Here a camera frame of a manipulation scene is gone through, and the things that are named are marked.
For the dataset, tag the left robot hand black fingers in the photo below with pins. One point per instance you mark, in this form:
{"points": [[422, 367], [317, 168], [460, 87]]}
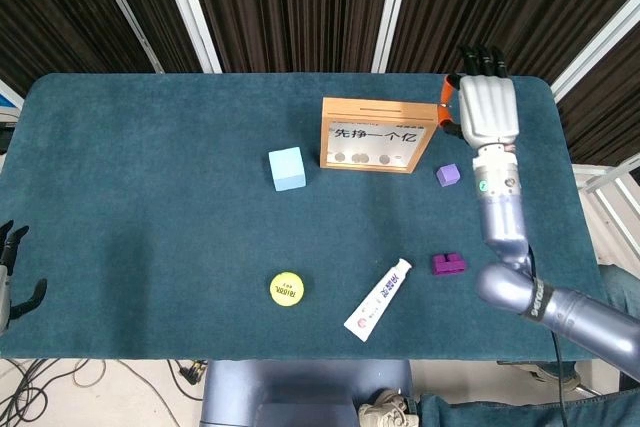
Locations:
{"points": [[5, 292]]}

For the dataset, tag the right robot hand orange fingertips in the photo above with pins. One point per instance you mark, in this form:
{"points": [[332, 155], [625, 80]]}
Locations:
{"points": [[487, 107]]}

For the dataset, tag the right robot arm blue grey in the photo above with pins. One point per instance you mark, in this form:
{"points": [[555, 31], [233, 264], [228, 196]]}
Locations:
{"points": [[502, 217]]}

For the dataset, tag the small purple cube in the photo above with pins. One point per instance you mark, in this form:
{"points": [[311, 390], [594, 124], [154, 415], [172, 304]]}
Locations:
{"points": [[448, 175]]}

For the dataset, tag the purple building brick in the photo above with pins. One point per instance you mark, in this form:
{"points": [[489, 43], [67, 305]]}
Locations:
{"points": [[447, 266]]}

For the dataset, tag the teal velvet tablecloth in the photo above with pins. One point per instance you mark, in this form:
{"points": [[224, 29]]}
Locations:
{"points": [[150, 197]]}

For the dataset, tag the white blue sign board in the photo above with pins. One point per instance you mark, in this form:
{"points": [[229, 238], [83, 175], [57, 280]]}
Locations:
{"points": [[9, 99]]}

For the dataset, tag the black power plug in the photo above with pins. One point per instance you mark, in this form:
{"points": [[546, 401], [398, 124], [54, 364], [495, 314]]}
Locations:
{"points": [[192, 372]]}

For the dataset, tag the light blue foam cube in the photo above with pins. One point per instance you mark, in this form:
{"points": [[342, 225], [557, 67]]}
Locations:
{"points": [[287, 169]]}

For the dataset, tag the dark pleated curtain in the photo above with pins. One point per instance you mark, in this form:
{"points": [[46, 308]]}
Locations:
{"points": [[300, 7]]}

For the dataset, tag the blue denim trouser leg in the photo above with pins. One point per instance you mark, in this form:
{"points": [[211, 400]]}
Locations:
{"points": [[500, 412], [622, 282]]}

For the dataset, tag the white toothpaste tube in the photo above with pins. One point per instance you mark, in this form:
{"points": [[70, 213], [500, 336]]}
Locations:
{"points": [[375, 302]]}

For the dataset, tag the yellow tennis ball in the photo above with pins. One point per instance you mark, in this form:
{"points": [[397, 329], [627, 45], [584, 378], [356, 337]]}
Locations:
{"points": [[287, 288]]}

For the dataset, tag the grey sneaker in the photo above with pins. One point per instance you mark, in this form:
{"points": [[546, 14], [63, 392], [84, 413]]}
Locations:
{"points": [[542, 374]]}

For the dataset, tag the blue grey robot torso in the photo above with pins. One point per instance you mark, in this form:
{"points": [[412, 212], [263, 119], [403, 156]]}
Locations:
{"points": [[300, 392]]}

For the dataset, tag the beige sneaker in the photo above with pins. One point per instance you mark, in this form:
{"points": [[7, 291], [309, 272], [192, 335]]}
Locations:
{"points": [[385, 409]]}

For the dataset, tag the wooden coin box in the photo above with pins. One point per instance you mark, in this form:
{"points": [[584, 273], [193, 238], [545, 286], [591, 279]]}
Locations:
{"points": [[380, 109]]}

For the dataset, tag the white frame post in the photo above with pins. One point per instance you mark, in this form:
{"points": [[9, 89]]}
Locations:
{"points": [[394, 12], [595, 39], [190, 12], [125, 12]]}

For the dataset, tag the white metal frame rail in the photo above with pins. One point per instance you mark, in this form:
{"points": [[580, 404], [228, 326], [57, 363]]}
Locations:
{"points": [[607, 177]]}

